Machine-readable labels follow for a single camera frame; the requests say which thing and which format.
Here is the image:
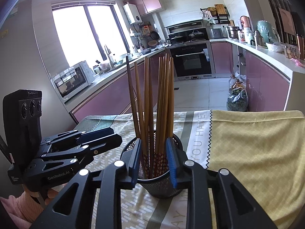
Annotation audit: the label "white water heater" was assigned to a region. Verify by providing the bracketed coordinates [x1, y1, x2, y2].
[123, 3, 142, 25]

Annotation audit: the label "hand in pink sleeve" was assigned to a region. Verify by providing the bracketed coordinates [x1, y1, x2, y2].
[0, 183, 67, 224]

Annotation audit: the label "steel pot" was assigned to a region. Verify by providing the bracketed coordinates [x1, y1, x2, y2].
[226, 26, 240, 39]

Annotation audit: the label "bag of vegetables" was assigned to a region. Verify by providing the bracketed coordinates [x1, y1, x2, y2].
[226, 72, 249, 112]

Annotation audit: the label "green cutting mat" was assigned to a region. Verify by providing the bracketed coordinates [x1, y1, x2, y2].
[75, 115, 117, 132]

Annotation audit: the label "purple kitchen cabinets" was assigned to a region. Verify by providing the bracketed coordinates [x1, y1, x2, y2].
[66, 41, 297, 122]

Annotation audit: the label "black camera box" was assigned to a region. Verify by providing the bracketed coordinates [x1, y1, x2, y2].
[3, 90, 42, 165]

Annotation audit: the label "dark brown chopstick in holder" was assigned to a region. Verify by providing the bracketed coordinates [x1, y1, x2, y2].
[126, 56, 140, 138]

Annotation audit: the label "white microwave oven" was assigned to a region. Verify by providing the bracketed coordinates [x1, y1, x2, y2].
[51, 61, 95, 102]

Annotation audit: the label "bamboo chopstick in holder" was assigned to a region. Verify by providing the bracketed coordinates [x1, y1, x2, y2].
[134, 63, 149, 179]
[144, 57, 149, 135]
[148, 80, 154, 178]

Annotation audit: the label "yellow checked cloth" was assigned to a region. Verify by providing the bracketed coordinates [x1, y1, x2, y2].
[208, 110, 304, 228]

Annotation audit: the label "black mesh utensil holder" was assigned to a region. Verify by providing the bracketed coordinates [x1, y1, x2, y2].
[120, 134, 183, 199]

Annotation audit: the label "built-in black oven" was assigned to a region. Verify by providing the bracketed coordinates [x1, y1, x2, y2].
[165, 20, 216, 81]

